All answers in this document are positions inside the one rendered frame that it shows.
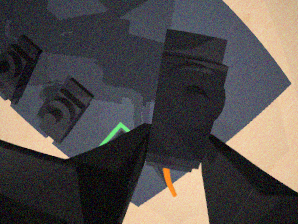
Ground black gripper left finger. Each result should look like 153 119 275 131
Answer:
0 123 152 224

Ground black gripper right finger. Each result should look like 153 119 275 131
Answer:
201 133 298 224

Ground dark grey micro servo with orange cable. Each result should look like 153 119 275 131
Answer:
145 30 229 197

